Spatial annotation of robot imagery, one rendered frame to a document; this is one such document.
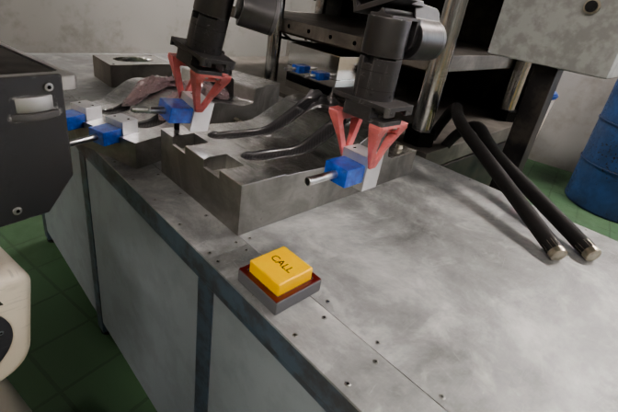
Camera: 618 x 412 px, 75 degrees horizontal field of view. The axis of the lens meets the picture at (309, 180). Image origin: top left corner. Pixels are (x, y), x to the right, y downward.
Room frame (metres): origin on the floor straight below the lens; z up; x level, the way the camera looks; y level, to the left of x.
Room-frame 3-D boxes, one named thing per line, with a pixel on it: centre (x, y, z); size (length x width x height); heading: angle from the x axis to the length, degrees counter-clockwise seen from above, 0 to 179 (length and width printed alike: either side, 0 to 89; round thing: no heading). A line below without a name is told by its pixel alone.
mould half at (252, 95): (0.98, 0.35, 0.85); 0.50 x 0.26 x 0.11; 155
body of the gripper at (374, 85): (0.56, -0.07, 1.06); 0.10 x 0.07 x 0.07; 48
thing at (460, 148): (1.85, -0.12, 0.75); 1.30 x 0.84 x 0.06; 48
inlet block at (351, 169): (0.53, -0.04, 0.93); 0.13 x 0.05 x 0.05; 138
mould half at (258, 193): (0.80, 0.03, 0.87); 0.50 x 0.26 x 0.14; 138
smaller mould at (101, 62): (1.32, 0.64, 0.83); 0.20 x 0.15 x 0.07; 138
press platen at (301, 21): (1.89, -0.16, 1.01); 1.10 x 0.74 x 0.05; 48
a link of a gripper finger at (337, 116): (0.57, -0.06, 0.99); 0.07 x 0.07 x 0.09; 48
